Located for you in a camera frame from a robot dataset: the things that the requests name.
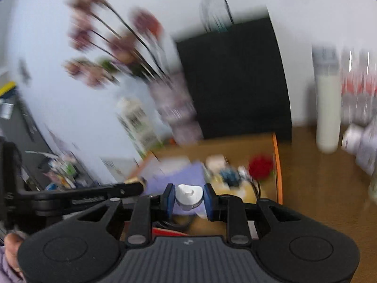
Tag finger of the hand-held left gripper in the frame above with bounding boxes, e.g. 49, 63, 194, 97
14, 182, 145, 217

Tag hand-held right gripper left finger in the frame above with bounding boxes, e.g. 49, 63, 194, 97
77, 183, 176, 247

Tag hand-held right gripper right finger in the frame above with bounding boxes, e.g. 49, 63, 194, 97
204, 183, 298, 245

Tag white paper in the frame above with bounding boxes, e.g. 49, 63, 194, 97
176, 184, 204, 211

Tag cardboard box with orange rim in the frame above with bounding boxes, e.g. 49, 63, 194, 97
127, 132, 284, 237

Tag person's left forearm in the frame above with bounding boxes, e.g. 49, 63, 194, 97
0, 246, 25, 283

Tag person's left hand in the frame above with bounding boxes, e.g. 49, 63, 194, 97
4, 232, 28, 273

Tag purple cloth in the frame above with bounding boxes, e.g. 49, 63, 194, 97
144, 162, 208, 219

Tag blue small object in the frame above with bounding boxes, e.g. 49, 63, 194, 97
220, 169, 240, 188

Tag red flat object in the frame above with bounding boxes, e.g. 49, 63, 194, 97
152, 227, 189, 237

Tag beige cube block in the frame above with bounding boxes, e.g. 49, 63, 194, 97
205, 154, 228, 169

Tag red round object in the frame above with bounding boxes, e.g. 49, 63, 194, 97
248, 154, 274, 181

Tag green and white milk carton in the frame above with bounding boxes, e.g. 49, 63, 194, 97
116, 97, 163, 158

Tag purple wrapped vase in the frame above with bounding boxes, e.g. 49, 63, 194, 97
147, 74, 204, 147

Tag wooden desk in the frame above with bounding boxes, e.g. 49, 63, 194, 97
127, 124, 377, 283

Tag black paper bag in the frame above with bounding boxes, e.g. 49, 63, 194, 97
174, 0, 293, 144

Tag white tumbler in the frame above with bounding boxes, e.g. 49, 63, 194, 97
311, 46, 343, 154

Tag dried flower bunch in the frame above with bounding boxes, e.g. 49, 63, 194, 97
63, 0, 175, 90

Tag clear plastic bottles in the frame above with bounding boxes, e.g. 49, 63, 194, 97
340, 47, 377, 128

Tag black cable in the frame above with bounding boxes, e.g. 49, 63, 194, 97
250, 179, 267, 199

